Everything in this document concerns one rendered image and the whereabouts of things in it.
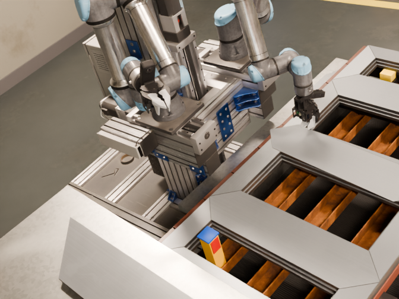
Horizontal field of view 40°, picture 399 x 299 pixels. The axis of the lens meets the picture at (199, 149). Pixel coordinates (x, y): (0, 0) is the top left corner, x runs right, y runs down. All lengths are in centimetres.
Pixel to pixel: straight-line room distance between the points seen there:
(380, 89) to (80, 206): 142
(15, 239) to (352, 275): 118
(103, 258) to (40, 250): 27
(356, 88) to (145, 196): 139
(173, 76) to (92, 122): 251
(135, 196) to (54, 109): 173
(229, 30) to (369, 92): 69
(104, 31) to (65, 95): 287
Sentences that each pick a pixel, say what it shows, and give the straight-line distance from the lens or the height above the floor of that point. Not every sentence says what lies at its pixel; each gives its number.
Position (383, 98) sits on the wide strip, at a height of 86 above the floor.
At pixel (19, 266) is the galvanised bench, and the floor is 105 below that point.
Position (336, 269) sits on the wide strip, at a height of 86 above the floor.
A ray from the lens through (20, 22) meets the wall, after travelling 542.
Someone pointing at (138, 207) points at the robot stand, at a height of 21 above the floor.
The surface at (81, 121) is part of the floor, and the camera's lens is 453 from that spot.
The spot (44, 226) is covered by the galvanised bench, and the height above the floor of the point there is 105.
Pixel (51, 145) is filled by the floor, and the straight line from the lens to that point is 441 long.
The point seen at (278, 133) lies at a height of 86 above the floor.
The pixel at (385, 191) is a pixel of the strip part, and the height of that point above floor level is 86.
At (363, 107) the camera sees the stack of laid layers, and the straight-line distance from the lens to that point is 256.
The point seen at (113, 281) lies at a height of 107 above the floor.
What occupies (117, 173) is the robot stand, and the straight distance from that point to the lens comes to 352.
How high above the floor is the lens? 238
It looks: 39 degrees down
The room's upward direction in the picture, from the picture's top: 16 degrees counter-clockwise
